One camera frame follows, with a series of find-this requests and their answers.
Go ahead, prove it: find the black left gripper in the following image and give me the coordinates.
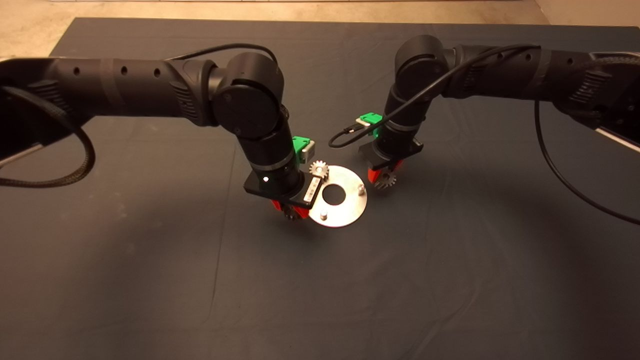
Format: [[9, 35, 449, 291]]
[[244, 165, 324, 220]]

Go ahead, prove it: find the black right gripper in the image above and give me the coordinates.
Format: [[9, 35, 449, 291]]
[[358, 131, 424, 184]]

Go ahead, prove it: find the round metal carrier plate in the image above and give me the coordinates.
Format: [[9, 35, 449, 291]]
[[300, 165, 368, 229]]

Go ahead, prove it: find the dark grey table cloth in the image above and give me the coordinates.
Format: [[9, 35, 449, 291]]
[[0, 19, 640, 360]]

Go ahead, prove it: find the green right camera mount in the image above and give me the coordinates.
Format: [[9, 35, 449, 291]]
[[360, 112, 384, 138]]

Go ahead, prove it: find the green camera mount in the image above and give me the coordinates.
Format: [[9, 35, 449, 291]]
[[292, 136, 313, 165], [360, 112, 384, 138]]

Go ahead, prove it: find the green left camera mount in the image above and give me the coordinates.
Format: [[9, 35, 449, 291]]
[[292, 136, 313, 165]]

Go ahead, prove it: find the thin black left camera cable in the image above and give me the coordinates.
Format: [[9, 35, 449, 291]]
[[167, 43, 279, 66]]

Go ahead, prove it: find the thick braided black cable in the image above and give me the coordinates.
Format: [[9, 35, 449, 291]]
[[0, 85, 96, 189]]

